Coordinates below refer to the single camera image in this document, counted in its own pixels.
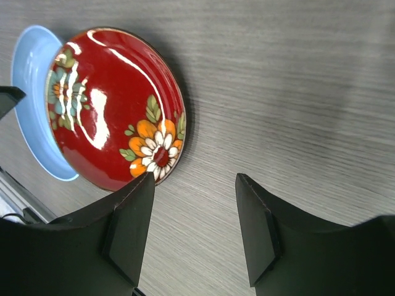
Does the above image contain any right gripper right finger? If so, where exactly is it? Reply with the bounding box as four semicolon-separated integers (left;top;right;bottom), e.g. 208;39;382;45
235;173;394;295

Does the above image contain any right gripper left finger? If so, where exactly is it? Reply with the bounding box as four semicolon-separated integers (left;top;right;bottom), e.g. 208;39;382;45
1;173;155;295

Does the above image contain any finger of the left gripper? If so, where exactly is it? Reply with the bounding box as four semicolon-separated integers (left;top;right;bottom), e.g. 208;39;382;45
0;86;26;119

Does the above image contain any blue plate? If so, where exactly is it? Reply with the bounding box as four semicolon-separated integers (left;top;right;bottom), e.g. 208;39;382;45
10;25;78;181

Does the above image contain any red floral plate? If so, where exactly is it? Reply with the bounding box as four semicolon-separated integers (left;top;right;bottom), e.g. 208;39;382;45
45;27;188;191

